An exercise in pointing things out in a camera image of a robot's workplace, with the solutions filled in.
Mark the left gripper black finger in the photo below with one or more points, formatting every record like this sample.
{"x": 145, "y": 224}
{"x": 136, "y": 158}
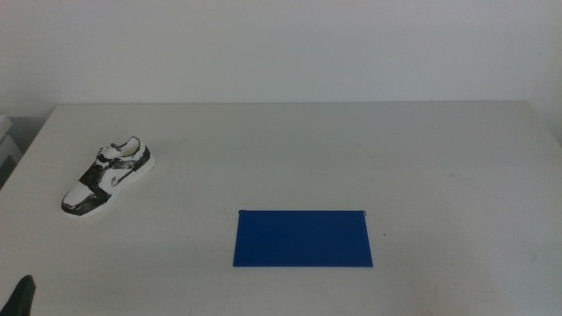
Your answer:
{"x": 21, "y": 298}

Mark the black and white sneaker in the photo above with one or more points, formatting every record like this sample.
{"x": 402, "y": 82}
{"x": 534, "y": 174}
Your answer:
{"x": 94, "y": 177}

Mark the white side cabinet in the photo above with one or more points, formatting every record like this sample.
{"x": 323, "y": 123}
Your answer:
{"x": 5, "y": 147}

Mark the blue rectangular mat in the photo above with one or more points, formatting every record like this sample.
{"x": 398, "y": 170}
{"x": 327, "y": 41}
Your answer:
{"x": 303, "y": 239}

